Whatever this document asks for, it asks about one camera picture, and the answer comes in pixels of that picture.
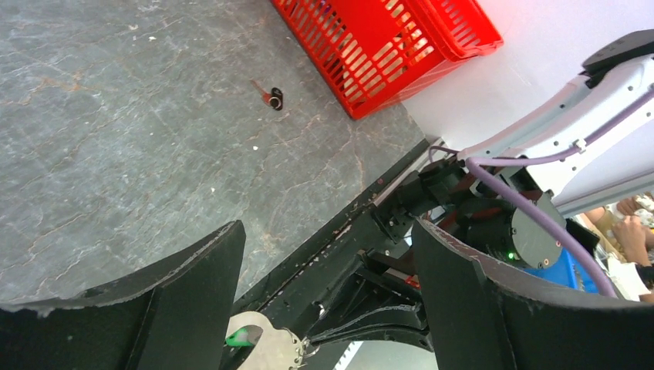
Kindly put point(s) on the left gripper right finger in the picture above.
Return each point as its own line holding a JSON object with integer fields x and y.
{"x": 485, "y": 314}

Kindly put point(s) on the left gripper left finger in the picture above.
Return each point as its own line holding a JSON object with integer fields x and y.
{"x": 172, "y": 314}

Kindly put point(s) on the green capped key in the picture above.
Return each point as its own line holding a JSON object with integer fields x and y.
{"x": 239, "y": 339}

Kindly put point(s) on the leopard print wrist strap keyring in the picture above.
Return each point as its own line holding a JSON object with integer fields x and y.
{"x": 275, "y": 348}

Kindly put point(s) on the black capped key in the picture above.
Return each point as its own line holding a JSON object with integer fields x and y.
{"x": 273, "y": 98}

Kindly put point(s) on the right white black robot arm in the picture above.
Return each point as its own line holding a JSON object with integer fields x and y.
{"x": 497, "y": 193}

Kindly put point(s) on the blue bin outside cell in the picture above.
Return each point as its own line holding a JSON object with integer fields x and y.
{"x": 568, "y": 272}

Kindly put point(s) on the person outside cell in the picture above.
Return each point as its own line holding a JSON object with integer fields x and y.
{"x": 625, "y": 228}

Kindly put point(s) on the red plastic basket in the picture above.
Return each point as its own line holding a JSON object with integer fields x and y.
{"x": 374, "y": 54}

